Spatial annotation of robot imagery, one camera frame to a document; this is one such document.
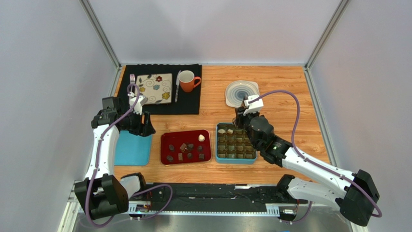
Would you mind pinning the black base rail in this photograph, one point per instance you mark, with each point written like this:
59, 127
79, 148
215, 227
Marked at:
183, 199

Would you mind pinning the blue tin box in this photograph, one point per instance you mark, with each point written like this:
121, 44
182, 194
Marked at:
233, 148

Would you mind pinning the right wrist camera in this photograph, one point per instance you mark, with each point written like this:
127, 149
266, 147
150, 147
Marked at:
252, 104

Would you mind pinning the black placemat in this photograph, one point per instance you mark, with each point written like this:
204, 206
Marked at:
187, 104

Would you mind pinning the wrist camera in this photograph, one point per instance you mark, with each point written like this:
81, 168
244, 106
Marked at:
137, 103
252, 104

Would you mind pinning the silver knife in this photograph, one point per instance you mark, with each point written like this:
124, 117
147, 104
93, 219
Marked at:
177, 86

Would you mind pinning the round blue-white plate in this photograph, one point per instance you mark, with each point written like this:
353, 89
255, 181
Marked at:
237, 90

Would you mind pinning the milk chocolate bar upper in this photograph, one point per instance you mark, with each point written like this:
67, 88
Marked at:
183, 147

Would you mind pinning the blue tin lid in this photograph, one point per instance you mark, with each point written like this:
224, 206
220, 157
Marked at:
132, 150

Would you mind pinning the floral square plate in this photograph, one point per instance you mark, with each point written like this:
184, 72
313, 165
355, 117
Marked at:
156, 87

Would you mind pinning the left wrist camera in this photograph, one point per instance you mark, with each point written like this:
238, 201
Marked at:
137, 103

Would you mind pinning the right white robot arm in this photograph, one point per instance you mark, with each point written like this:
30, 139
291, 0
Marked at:
354, 194

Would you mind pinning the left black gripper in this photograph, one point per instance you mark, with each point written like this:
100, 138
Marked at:
145, 129

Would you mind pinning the red chocolate tray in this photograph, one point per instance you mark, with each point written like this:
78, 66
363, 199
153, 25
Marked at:
177, 139

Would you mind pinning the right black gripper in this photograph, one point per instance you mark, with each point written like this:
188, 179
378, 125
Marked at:
242, 117

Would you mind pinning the white cone chocolate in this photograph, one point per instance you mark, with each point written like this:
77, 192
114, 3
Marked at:
201, 138

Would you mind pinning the silver fork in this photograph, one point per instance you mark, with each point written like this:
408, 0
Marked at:
131, 88

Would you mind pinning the orange mug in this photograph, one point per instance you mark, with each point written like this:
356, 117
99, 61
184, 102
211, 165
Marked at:
188, 80

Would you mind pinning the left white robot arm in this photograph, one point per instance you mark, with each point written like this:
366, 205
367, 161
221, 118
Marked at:
100, 194

